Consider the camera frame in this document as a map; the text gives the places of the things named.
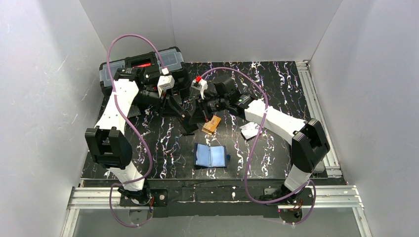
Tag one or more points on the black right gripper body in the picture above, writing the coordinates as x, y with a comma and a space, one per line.
200, 106

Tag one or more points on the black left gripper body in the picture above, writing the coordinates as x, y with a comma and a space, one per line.
164, 102

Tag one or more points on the orange credit card stack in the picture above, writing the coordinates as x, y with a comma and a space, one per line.
211, 126

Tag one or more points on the navy blue card holder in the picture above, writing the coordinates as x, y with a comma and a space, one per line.
210, 156

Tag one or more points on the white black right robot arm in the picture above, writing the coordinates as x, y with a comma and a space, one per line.
307, 139

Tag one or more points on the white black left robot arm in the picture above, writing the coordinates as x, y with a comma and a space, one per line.
106, 141

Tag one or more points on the white card stack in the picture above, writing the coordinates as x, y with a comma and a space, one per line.
249, 130

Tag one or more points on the black red toolbox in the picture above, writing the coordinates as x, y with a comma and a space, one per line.
149, 62

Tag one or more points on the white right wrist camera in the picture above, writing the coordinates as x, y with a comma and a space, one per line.
201, 85

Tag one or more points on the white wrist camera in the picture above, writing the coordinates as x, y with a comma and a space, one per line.
165, 82
201, 85

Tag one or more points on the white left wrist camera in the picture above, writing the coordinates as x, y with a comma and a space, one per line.
165, 82

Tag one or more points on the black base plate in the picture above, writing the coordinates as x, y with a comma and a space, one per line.
166, 198

